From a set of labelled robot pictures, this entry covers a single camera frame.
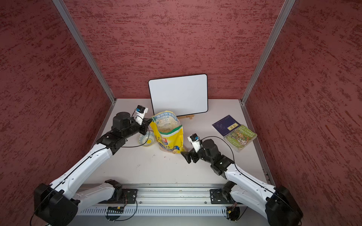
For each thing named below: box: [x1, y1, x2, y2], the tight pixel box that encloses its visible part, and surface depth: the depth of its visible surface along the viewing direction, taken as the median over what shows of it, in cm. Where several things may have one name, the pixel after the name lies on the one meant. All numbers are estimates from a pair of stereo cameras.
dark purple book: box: [212, 114, 242, 137], surface depth 106 cm
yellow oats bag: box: [149, 110, 186, 154], surface depth 80 cm
